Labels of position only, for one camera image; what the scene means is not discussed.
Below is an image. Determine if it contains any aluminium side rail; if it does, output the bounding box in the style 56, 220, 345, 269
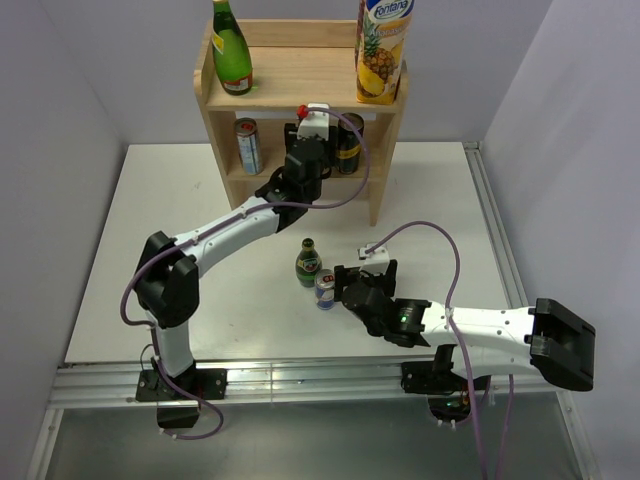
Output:
462, 142, 531, 308

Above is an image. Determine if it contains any silver energy drink can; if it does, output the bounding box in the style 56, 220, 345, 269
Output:
234, 117, 263, 175

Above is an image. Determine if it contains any wooden two-tier shelf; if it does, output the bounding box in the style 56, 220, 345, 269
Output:
193, 19, 409, 225

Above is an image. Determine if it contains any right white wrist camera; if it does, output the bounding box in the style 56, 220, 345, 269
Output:
358, 243, 391, 275

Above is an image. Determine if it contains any dark black yellow can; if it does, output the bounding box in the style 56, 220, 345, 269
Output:
335, 112, 364, 175

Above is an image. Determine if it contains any blue silver energy can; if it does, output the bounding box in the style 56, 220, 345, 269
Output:
314, 269, 335, 310

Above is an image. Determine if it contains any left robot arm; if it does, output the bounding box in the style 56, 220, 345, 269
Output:
121, 124, 337, 399

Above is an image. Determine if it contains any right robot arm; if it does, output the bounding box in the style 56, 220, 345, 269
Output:
334, 260, 596, 394

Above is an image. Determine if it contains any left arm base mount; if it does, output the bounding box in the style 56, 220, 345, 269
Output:
135, 366, 228, 431

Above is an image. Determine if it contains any green Perrier glass bottle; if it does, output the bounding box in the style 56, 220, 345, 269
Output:
212, 0, 253, 95

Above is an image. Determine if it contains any pineapple juice carton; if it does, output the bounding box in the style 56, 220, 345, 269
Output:
354, 0, 415, 105

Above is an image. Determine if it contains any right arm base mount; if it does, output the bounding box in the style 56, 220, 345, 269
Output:
400, 361, 471, 425

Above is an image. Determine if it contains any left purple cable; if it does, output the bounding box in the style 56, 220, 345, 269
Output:
120, 109, 372, 441

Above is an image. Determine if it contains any green bottle red label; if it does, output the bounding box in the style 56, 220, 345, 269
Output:
295, 238, 322, 288

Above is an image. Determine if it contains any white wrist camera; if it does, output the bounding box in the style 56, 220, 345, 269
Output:
358, 243, 391, 275
296, 103, 330, 141

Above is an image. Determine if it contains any purple cable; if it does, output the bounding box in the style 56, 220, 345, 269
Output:
120, 109, 372, 441
367, 220, 516, 480

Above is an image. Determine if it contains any aluminium front rail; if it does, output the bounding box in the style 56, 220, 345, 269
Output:
47, 357, 404, 409

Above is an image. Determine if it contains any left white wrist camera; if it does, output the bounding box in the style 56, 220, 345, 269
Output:
296, 103, 330, 141

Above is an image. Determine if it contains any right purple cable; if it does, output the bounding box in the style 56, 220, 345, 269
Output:
367, 220, 516, 480

